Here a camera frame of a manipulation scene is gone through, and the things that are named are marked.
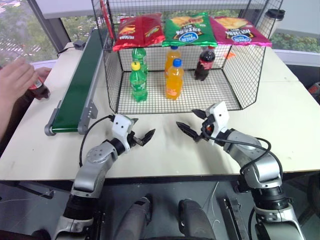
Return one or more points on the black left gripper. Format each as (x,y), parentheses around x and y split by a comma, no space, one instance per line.
(131,140)

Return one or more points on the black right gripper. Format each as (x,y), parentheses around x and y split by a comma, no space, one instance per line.
(208,125)

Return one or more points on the cola bottle red label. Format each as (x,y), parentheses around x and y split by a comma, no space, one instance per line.
(205,65)
(42,90)

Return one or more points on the person's bare forearm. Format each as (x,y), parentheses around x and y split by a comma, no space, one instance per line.
(4,122)

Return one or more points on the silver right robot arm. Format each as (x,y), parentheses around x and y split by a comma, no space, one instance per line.
(260,172)

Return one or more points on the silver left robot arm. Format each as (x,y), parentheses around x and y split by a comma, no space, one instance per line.
(88,172)

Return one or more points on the small orange object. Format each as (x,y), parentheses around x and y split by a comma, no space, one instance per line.
(231,55)

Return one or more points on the green conveyor belt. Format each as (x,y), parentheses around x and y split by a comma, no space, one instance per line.
(75,85)

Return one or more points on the person's bare hand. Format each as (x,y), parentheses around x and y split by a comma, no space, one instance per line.
(13,82)

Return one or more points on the orange soda bottle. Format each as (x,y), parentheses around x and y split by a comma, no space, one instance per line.
(175,82)
(172,53)

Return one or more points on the green soda bottle yellow cap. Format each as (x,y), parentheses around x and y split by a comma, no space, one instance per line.
(138,85)

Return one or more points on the dark rounded robot leg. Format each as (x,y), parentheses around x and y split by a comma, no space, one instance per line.
(135,220)
(196,222)

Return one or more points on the green chips bag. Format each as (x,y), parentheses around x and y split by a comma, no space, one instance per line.
(188,30)

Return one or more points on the red chips bag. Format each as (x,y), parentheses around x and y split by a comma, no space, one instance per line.
(140,31)

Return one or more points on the pink chips bag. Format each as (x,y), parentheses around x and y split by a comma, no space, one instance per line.
(237,32)

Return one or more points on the black power adapter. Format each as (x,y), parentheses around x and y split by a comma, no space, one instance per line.
(80,44)

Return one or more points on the white cup black lid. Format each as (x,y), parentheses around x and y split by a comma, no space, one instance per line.
(270,23)

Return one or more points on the red and black tool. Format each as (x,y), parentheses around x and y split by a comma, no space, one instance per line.
(315,88)

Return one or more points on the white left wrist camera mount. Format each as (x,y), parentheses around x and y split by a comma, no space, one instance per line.
(121,127)

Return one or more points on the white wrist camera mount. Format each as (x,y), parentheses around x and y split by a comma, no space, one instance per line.
(121,127)
(221,116)

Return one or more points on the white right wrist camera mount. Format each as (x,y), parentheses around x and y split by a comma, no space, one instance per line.
(221,116)

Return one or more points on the grey metal table bracket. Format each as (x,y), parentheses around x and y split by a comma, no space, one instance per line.
(37,191)

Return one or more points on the grey window frame post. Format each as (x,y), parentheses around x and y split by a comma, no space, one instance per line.
(50,25)

